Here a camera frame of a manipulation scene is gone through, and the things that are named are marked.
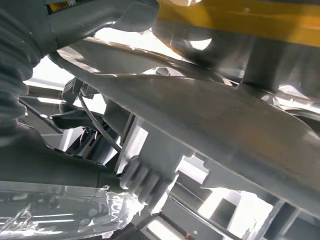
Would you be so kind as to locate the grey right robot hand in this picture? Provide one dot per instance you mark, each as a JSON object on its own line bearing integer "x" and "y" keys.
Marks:
{"x": 50, "y": 172}

